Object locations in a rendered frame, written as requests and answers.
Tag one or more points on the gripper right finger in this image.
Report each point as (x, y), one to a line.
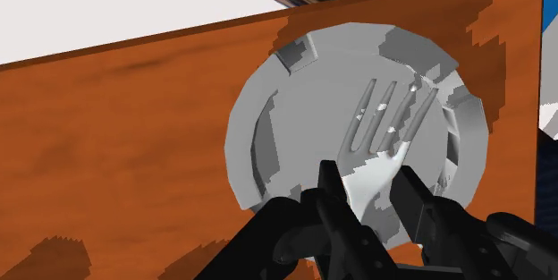
(436, 222)

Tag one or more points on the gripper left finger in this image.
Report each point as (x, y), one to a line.
(335, 226)

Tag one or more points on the grey fork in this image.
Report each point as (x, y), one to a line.
(375, 170)

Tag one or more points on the grey plate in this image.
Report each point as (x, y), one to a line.
(305, 126)

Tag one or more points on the brown wooden table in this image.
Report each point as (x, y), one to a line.
(131, 139)

